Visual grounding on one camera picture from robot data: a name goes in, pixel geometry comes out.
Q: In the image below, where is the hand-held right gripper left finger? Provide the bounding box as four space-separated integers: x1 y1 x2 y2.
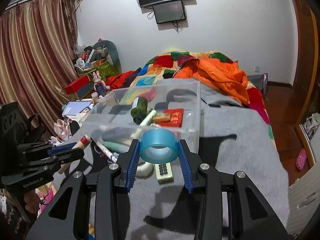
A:
26 139 140 240

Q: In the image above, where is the red tea packet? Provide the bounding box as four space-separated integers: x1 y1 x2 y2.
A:
162 109 184 127

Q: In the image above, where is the beige cylinder tube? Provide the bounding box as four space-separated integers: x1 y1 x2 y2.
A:
59 134 91 173

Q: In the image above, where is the red box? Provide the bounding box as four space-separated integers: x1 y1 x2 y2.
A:
64 76 91 95

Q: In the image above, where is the white tape roll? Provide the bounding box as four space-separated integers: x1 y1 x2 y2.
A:
136 160 153 178

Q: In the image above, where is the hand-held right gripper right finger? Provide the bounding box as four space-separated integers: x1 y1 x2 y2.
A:
177 139 292 240

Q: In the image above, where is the blue tape roll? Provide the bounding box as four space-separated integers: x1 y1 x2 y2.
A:
140 128 180 162

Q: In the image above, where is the grey blanket with black pattern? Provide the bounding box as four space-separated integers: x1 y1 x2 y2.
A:
32 79 290 240

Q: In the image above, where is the wooden door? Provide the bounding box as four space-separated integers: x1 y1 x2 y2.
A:
287 0 320 135

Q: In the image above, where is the light green tube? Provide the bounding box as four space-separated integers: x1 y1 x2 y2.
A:
139 109 157 127

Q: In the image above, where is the person's left hand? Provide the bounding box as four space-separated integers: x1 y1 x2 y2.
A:
24 191 38 206

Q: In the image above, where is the red jacket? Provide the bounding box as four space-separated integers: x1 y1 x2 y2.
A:
105 70 136 87

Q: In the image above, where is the dark green bottle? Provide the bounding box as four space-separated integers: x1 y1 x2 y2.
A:
130 97 148 125

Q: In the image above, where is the pink slipper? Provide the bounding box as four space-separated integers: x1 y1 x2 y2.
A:
296 148 307 172

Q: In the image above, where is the small wall monitor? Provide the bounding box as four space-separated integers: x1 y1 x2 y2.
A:
152 0 187 24

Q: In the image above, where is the black orange case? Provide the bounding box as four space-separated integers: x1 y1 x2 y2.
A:
70 120 81 138

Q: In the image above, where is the clear plastic storage box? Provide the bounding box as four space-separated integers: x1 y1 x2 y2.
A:
85 81 201 155

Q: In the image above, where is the orange down jacket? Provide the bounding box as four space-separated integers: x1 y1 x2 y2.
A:
174 57 248 105

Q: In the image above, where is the pink rabbit toy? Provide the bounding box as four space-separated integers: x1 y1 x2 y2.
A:
92 71 105 84

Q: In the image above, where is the white bag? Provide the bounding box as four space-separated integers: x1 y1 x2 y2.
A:
302 112 320 140

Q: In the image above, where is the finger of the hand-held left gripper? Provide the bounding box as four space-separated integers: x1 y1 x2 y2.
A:
22 149 85 169
17 141 78 156

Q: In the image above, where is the white pen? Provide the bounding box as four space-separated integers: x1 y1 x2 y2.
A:
96 141 117 163

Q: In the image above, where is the dark blue bottle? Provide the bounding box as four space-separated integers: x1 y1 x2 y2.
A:
95 81 107 97

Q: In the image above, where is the colourful patchwork blanket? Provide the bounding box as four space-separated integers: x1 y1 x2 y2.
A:
130 51 275 143

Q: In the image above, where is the pink pouch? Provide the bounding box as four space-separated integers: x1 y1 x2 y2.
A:
54 119 73 141

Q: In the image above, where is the small brown box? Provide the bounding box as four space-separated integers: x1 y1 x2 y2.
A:
153 113 171 122

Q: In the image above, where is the blue notebook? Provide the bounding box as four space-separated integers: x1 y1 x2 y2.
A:
62 101 92 117

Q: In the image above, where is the mint green bottle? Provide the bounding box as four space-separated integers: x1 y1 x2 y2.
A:
102 141 131 153

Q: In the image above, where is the green cardboard box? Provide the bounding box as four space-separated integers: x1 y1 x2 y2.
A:
96 60 116 78

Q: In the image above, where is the striped brown curtain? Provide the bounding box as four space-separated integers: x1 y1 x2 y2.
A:
0 0 78 140

